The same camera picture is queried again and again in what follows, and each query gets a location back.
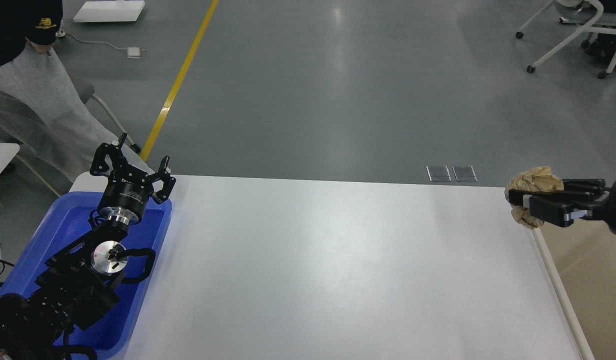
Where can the grey office chair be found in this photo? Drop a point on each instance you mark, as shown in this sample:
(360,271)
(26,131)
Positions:
(86,92)

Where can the white foam board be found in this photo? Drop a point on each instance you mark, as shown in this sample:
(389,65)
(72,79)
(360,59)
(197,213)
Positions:
(108,11)

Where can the person in grey trousers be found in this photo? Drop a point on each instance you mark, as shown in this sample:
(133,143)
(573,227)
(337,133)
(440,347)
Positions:
(39,104)

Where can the metal floor plate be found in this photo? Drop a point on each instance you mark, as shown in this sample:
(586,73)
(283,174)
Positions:
(464,173)
(438,173)

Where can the white office chair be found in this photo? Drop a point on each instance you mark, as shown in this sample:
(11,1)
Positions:
(588,17)

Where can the blue plastic tray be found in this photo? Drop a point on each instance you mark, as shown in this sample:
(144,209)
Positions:
(66,221)

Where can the left metal floor plate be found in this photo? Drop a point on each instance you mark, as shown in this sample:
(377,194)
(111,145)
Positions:
(438,173)

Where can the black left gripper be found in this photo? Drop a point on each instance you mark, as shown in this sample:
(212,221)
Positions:
(127,192)

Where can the brown paper ball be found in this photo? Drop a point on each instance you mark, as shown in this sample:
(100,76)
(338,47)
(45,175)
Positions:
(538,179)

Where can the white power adapter with cable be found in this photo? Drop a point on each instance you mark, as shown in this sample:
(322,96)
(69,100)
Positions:
(130,52)

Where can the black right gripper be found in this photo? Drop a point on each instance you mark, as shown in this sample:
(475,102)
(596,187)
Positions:
(579,199)

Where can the beige plastic bin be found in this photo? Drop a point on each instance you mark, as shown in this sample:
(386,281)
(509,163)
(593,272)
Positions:
(581,263)

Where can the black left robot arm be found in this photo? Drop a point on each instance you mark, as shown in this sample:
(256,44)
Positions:
(78,288)

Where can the right metal floor plate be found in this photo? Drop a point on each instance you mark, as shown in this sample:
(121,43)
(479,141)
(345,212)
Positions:
(464,173)

